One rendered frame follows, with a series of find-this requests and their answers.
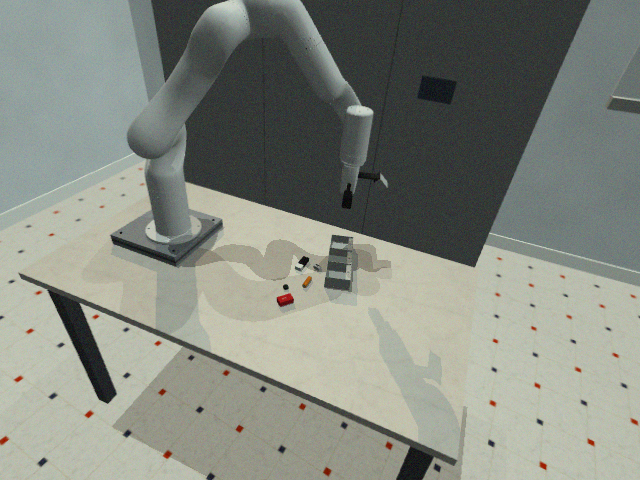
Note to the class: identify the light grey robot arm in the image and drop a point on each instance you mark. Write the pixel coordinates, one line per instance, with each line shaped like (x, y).
(158, 133)

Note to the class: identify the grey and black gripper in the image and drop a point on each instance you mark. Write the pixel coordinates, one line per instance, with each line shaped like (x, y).
(348, 182)

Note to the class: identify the red rectangular block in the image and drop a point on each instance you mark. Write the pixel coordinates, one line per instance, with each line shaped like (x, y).
(285, 300)

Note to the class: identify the grey rack of bins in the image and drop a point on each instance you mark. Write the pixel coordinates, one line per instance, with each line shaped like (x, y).
(338, 271)

